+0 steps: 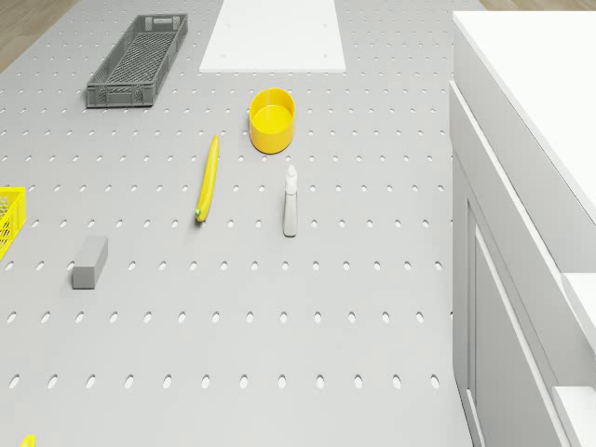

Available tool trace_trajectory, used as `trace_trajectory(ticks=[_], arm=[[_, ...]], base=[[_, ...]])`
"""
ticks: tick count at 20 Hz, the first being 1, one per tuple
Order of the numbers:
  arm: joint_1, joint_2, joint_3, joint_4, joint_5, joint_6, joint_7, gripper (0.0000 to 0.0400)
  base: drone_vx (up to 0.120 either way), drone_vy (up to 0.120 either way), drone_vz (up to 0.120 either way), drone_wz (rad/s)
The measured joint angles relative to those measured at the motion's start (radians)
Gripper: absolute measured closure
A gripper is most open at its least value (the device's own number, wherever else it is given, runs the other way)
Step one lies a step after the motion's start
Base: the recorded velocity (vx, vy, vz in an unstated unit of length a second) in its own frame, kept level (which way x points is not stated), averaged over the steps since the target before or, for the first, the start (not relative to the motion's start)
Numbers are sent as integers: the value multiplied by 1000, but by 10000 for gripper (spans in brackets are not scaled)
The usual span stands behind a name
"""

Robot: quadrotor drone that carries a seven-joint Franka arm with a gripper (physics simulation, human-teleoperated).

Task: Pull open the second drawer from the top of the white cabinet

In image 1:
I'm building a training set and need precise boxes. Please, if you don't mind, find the white board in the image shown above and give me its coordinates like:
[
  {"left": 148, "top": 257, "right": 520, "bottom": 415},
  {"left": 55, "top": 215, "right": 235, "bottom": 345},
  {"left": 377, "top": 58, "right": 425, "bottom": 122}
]
[{"left": 198, "top": 0, "right": 347, "bottom": 74}]

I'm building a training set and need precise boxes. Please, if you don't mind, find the small white bottle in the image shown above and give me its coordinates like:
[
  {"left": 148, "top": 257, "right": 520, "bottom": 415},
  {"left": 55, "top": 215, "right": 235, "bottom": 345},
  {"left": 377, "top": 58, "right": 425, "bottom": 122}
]
[{"left": 282, "top": 164, "right": 299, "bottom": 238}]

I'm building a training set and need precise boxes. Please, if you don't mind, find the yellow basket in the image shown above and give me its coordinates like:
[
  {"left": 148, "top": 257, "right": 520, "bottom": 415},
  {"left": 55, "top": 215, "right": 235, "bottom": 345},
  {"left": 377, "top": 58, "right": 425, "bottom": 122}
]
[{"left": 0, "top": 186, "right": 28, "bottom": 262}]

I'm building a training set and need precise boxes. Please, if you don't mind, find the dark grey basket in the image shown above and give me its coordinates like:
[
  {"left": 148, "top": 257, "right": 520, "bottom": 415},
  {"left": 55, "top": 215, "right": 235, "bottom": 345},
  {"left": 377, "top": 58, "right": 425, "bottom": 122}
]
[{"left": 86, "top": 12, "right": 190, "bottom": 110}]

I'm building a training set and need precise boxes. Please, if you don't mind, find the banana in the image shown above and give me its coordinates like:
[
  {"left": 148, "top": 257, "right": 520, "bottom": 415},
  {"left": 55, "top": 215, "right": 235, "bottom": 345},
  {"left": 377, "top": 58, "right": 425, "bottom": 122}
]
[{"left": 194, "top": 134, "right": 221, "bottom": 224}]

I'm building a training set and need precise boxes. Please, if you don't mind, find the yellow bowl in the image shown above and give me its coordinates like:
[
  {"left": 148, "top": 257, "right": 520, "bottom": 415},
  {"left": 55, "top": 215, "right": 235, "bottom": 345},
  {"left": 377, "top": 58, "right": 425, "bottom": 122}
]
[{"left": 249, "top": 87, "right": 297, "bottom": 156}]

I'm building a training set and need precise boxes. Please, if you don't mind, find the grey cube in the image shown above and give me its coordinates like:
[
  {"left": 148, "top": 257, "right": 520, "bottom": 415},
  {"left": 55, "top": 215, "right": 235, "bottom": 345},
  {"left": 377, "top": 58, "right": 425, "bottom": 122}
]
[{"left": 71, "top": 236, "right": 110, "bottom": 291}]

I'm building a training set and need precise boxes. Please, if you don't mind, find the white cabinet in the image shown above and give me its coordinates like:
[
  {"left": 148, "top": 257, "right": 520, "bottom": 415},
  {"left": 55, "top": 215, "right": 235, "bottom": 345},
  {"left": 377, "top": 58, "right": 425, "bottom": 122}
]
[{"left": 448, "top": 9, "right": 596, "bottom": 447}]

